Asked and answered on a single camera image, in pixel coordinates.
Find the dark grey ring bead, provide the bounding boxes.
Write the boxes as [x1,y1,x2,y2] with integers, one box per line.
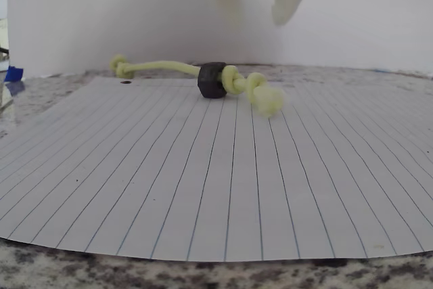
[197,61,228,99]

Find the pale yellow knotted rope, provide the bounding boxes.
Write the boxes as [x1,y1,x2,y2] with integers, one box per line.
[108,53,286,119]

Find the white backdrop board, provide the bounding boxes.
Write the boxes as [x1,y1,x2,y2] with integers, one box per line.
[7,0,433,79]

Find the lined loose-leaf paper sheet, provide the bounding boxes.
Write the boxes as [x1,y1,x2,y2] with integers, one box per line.
[0,76,433,263]

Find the blue tape piece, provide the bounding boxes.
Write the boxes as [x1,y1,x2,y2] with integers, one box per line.
[3,65,25,83]

